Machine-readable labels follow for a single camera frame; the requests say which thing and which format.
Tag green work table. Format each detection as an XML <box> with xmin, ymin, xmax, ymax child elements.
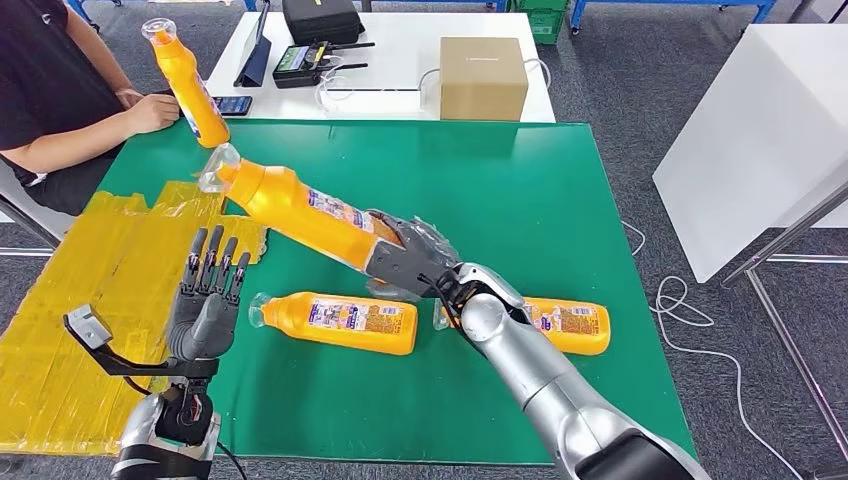
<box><xmin>99</xmin><ymin>119</ymin><xmax>697</xmax><ymax>468</ymax></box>

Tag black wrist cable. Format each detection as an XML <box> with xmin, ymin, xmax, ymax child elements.
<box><xmin>215</xmin><ymin>438</ymin><xmax>249</xmax><ymax>480</ymax></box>
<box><xmin>418</xmin><ymin>270</ymin><xmax>466</xmax><ymax>333</ymax></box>

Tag yellow taped cardboard sheet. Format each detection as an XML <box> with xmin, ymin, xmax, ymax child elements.
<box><xmin>0</xmin><ymin>180</ymin><xmax>270</xmax><ymax>458</ymax></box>

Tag blue metal rack frame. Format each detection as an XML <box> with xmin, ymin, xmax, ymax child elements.
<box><xmin>569</xmin><ymin>0</ymin><xmax>776</xmax><ymax>34</ymax></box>
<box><xmin>66</xmin><ymin>0</ymin><xmax>260</xmax><ymax>28</ymax></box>

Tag brown cardboard box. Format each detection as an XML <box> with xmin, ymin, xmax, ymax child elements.
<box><xmin>439</xmin><ymin>36</ymin><xmax>530</xmax><ymax>123</ymax></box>

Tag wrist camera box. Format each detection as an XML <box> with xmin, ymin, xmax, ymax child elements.
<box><xmin>364</xmin><ymin>239</ymin><xmax>435</xmax><ymax>298</ymax></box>
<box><xmin>62</xmin><ymin>304</ymin><xmax>220</xmax><ymax>380</ymax></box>

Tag black remote controller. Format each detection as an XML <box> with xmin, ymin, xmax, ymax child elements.
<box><xmin>272</xmin><ymin>42</ymin><xmax>376</xmax><ymax>91</ymax></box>

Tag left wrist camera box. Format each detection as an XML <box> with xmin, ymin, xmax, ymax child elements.
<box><xmin>62</xmin><ymin>304</ymin><xmax>220</xmax><ymax>380</ymax></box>

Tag white floor cable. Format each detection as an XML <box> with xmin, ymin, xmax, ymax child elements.
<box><xmin>621</xmin><ymin>218</ymin><xmax>806</xmax><ymax>480</ymax></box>

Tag green plastic crate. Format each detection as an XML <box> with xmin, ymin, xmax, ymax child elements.
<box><xmin>510</xmin><ymin>0</ymin><xmax>572</xmax><ymax>46</ymax></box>

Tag white side table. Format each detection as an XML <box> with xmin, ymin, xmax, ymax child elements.
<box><xmin>652</xmin><ymin>23</ymin><xmax>848</xmax><ymax>458</ymax></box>

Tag tablet in dark folio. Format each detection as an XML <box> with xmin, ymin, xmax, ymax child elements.
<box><xmin>233</xmin><ymin>0</ymin><xmax>274</xmax><ymax>89</ymax></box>

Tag orange detergent bottle clear cap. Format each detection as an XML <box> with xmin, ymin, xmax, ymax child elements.
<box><xmin>248</xmin><ymin>291</ymin><xmax>420</xmax><ymax>357</ymax></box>
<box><xmin>433</xmin><ymin>296</ymin><xmax>612</xmax><ymax>358</ymax></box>
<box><xmin>140</xmin><ymin>17</ymin><xmax>232</xmax><ymax>150</ymax></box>
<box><xmin>197</xmin><ymin>142</ymin><xmax>407</xmax><ymax>273</ymax></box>

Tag black smartphone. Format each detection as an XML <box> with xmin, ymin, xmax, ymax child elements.
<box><xmin>213</xmin><ymin>95</ymin><xmax>254</xmax><ymax>118</ymax></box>

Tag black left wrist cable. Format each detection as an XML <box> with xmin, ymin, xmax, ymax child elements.
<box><xmin>215</xmin><ymin>438</ymin><xmax>249</xmax><ymax>480</ymax></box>

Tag white chair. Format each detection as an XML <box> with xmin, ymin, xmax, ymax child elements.
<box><xmin>0</xmin><ymin>162</ymin><xmax>75</xmax><ymax>260</ymax></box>

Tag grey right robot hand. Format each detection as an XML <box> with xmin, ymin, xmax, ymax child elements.
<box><xmin>368</xmin><ymin>210</ymin><xmax>462</xmax><ymax>286</ymax></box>

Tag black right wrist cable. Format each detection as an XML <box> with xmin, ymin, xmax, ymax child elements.
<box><xmin>418</xmin><ymin>270</ymin><xmax>466</xmax><ymax>333</ymax></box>

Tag person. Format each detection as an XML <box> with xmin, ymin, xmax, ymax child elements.
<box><xmin>0</xmin><ymin>0</ymin><xmax>183</xmax><ymax>217</ymax></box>

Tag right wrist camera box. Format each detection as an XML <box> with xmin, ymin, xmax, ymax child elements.
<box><xmin>364</xmin><ymin>239</ymin><xmax>435</xmax><ymax>298</ymax></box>

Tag black carry bag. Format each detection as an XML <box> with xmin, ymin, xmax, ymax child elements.
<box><xmin>282</xmin><ymin>0</ymin><xmax>367</xmax><ymax>48</ymax></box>

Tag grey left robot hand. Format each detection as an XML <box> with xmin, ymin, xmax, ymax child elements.
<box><xmin>166</xmin><ymin>225</ymin><xmax>252</xmax><ymax>362</ymax></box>

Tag person's right hand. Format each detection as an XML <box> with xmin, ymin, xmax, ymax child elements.
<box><xmin>124</xmin><ymin>94</ymin><xmax>181</xmax><ymax>136</ymax></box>

